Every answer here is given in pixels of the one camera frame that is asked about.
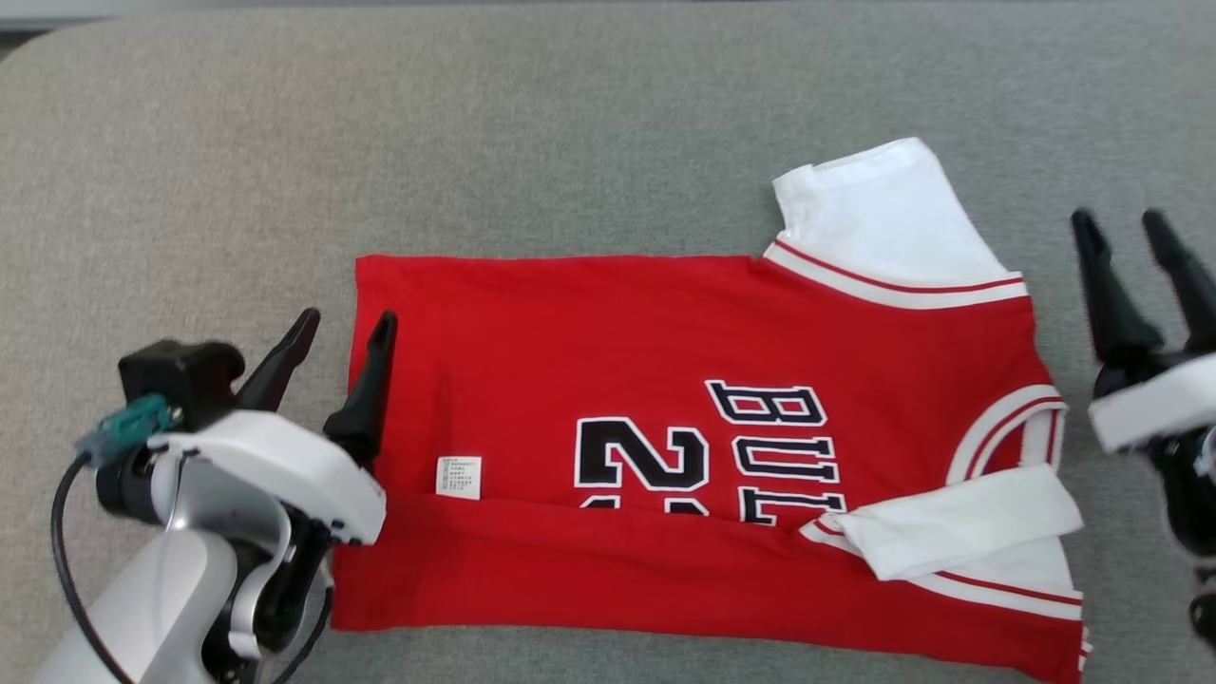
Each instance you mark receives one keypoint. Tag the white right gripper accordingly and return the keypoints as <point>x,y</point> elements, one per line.
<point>1159,404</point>

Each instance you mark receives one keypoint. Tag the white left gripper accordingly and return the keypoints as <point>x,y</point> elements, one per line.
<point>285,456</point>

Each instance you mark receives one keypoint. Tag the red jersey with white sleeves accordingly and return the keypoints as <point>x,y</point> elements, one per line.
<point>570,332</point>

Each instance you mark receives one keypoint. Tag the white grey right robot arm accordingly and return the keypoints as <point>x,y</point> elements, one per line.
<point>1192,513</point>

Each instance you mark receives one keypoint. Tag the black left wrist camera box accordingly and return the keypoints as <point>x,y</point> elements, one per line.
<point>185,375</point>

